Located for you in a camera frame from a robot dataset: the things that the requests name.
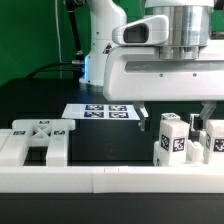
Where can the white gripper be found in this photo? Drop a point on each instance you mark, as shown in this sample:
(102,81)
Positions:
(138,74)

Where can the white chair seat part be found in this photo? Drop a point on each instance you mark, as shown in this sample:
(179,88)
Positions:
(194,154)

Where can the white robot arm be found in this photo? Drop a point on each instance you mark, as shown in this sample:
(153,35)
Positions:
(167,55)

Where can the white chair back part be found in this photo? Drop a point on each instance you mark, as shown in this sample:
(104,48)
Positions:
(25,133)

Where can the white sheet with fiducial tags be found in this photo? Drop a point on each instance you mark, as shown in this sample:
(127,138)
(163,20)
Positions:
(99,112)

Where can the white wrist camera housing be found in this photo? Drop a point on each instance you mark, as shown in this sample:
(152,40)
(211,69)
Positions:
(151,30)

